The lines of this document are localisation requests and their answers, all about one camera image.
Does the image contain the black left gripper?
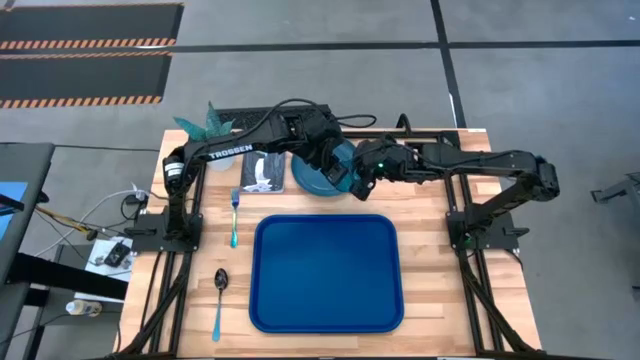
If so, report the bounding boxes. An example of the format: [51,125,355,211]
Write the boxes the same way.
[297,115,350,194]

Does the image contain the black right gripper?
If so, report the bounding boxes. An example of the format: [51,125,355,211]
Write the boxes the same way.
[348,135,417,202]

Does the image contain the blue translucent cup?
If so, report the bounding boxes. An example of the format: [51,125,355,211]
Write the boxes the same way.
[333,139,362,194]

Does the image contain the teal round plate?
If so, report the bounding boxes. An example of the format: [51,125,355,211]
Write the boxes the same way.
[290,149,346,198]

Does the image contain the iridescent blue fork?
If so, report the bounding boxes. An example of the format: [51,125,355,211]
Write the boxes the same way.
[229,187,242,250]

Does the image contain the blue plastic tray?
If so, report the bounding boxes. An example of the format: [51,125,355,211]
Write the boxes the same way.
[248,213,405,335]

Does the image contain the iridescent blue spoon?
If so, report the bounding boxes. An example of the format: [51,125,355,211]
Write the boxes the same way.
[211,267,230,344]

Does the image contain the Yellowstone waterfall book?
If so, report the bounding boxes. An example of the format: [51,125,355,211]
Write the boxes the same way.
[239,149,287,195]

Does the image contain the teal artificial plant white pot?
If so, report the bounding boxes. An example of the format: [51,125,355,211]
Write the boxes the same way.
[172,100,237,172]

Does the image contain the small black electronic device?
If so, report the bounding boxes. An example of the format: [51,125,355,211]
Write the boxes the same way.
[103,241,132,267]

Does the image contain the white paper sheet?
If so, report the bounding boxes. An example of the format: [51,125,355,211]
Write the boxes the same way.
[74,236,135,304]

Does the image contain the grey metal stand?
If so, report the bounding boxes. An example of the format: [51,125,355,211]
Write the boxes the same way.
[589,171,640,206]

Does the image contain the black mat orange hazard stripes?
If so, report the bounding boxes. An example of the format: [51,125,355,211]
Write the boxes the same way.
[0,2,185,51]
[0,50,174,110]

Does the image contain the clear plastic water bottle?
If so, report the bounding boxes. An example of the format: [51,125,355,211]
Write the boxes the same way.
[65,299,104,318]

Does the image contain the black cable loop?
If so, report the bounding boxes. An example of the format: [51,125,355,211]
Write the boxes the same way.
[335,113,378,130]

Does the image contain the black aluminium extrusion frame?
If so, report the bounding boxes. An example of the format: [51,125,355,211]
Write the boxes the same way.
[117,127,541,359]

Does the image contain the white cable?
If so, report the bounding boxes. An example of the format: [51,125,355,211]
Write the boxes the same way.
[33,185,151,258]

